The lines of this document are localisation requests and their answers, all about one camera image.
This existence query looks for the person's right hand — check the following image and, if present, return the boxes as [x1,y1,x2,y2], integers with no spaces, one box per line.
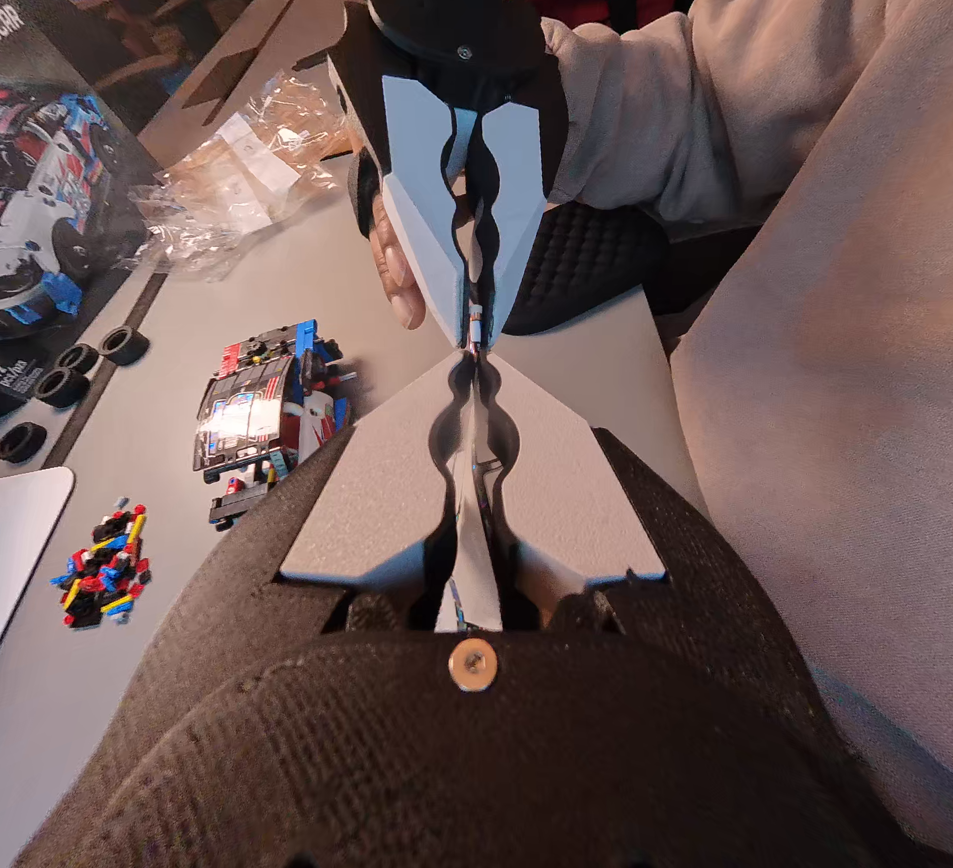
[368,189,430,332]

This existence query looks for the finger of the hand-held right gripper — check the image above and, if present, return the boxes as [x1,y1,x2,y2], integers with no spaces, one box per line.
[469,100,549,353]
[380,73,479,349]

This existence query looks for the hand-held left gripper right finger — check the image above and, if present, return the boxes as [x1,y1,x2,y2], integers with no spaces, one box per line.
[475,350,669,634]

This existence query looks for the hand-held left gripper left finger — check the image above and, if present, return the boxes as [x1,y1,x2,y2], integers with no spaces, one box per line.
[277,349,477,634]

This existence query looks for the person's right forearm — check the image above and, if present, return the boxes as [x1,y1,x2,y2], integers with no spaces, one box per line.
[540,0,953,229]

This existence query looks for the holographic sticker sheet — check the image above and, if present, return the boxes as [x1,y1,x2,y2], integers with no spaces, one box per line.
[438,354,507,634]

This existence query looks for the person's torso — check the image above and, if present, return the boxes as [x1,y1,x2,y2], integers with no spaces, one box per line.
[670,86,953,858]

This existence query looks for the black lego box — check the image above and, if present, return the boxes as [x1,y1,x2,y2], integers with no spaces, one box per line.
[0,0,162,418]

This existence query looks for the clear plastic bags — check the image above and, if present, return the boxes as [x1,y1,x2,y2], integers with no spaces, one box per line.
[130,67,352,282]

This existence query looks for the lego race car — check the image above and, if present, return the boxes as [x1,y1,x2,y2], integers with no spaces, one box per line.
[192,321,357,533]

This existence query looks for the pile of mixed lego pieces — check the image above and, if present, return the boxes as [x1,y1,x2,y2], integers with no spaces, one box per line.
[51,496,153,629]

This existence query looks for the white book stand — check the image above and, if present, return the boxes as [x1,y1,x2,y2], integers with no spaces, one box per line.
[0,466,76,640]

